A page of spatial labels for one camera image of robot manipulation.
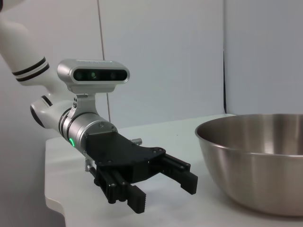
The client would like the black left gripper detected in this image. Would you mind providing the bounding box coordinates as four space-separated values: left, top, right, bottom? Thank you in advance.
84 131 199 214

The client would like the stainless steel mixing bowl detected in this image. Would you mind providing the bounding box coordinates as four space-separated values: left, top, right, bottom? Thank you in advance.
195 113 303 211

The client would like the left gripper cable with plug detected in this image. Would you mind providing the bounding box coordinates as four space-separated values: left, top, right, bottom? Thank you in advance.
84 157 97 175

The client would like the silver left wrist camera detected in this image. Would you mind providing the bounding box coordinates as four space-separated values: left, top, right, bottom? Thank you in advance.
57 58 130 117

